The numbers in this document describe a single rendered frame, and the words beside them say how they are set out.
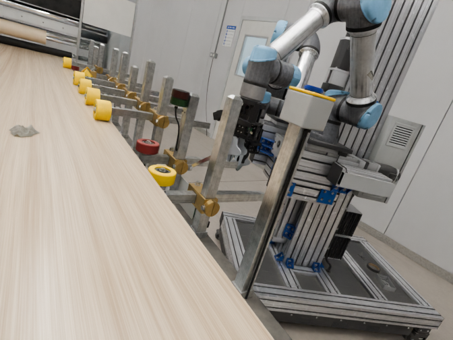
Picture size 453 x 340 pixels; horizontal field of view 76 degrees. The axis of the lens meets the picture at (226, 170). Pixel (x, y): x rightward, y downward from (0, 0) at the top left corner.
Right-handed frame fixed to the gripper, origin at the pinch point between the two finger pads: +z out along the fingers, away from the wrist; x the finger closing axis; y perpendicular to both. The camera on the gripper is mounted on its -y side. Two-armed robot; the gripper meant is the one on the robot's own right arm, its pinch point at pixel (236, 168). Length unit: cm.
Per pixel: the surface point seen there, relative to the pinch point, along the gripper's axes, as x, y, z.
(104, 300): -68, -69, -7
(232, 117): -31, -31, -27
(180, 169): -8.5, -31.8, -1.5
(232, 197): -26.5, -19.3, 0.6
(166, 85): 19.2, -32.3, -26.9
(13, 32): 251, -92, -20
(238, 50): 340, 207, -75
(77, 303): -67, -72, -7
